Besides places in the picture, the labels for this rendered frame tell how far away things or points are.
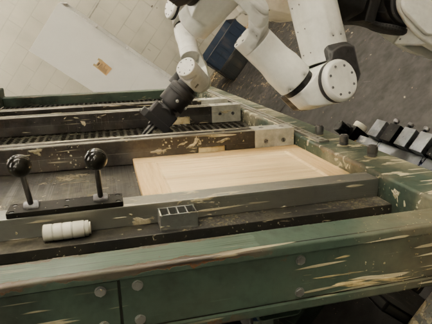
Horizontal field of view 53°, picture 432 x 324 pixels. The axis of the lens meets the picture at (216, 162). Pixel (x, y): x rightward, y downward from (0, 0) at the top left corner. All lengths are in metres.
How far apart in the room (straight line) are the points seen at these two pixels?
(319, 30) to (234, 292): 0.50
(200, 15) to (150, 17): 5.45
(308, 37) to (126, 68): 4.08
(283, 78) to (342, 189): 0.28
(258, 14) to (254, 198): 0.35
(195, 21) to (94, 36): 4.07
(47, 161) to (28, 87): 5.22
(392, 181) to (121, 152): 0.70
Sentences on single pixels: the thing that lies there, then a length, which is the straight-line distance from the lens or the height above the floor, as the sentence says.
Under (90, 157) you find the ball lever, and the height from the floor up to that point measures 1.43.
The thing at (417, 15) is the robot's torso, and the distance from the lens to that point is 1.24.
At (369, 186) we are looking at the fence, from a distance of 0.98.
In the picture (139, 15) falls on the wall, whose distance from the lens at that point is 6.22.
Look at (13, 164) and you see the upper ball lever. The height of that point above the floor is 1.52.
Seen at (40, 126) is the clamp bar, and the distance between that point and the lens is 1.76.
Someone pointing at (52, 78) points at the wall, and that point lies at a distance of 6.36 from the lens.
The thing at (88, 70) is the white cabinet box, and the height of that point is 1.47.
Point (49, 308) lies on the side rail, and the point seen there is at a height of 1.39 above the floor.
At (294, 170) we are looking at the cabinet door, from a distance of 1.09.
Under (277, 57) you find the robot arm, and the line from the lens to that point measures 0.80.
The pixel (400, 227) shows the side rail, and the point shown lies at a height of 1.01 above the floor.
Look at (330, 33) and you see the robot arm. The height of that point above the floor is 1.19.
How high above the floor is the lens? 1.51
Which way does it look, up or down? 20 degrees down
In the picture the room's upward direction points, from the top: 57 degrees counter-clockwise
